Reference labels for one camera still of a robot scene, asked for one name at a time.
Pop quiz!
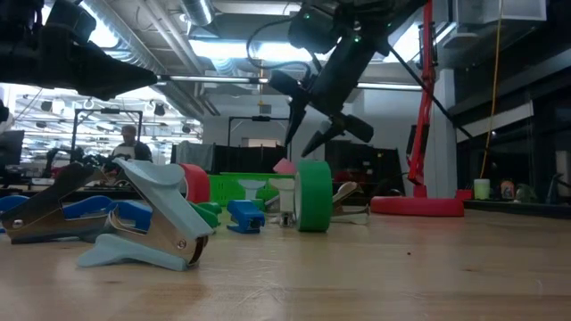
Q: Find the green stapler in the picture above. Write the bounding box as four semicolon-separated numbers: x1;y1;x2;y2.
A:
187;202;220;229
197;201;223;216

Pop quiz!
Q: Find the person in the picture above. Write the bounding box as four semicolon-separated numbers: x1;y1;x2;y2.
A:
109;124;153;164

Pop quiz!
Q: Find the green plastic basket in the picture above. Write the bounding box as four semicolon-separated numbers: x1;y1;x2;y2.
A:
208;172;298;207

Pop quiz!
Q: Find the light blue staple remover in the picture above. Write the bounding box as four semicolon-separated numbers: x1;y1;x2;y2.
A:
76;158;215;272

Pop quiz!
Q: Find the black station frame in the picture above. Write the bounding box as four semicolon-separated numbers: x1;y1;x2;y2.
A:
227;115;294;162
70;108;145;166

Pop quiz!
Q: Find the green cup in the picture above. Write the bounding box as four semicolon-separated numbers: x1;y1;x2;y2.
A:
473;178;491;201

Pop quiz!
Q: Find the grey cloth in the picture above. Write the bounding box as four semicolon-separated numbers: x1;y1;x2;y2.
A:
176;140;215;175

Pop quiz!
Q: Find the long ceiling light bar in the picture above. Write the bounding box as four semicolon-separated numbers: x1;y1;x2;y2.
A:
155;74;424;90

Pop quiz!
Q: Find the black camera cable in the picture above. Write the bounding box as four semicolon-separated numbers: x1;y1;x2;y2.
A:
245;15;475;140

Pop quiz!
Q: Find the red tape roll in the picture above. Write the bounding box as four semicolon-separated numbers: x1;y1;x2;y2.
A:
178;162;211;205

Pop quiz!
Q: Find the green tape roll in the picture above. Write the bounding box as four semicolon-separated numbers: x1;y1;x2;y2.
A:
294;159;334;234

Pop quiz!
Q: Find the silver air duct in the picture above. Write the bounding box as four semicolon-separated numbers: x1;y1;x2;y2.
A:
180;0;215;27

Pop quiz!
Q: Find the yellow extension cord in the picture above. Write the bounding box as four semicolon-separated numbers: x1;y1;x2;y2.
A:
479;0;504;179

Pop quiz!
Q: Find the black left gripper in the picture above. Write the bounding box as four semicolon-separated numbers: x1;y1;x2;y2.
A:
0;0;158;102

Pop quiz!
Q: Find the black partition curtain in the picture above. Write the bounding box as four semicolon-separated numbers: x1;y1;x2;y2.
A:
213;143;289;176

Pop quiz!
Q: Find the dark grey staple remover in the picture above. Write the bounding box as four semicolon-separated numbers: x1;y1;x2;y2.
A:
0;162;111;245

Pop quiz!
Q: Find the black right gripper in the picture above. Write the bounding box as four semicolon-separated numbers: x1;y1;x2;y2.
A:
267;42;380;157

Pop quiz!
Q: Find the red desk lamp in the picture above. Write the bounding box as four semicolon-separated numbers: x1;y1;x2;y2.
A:
369;0;466;218

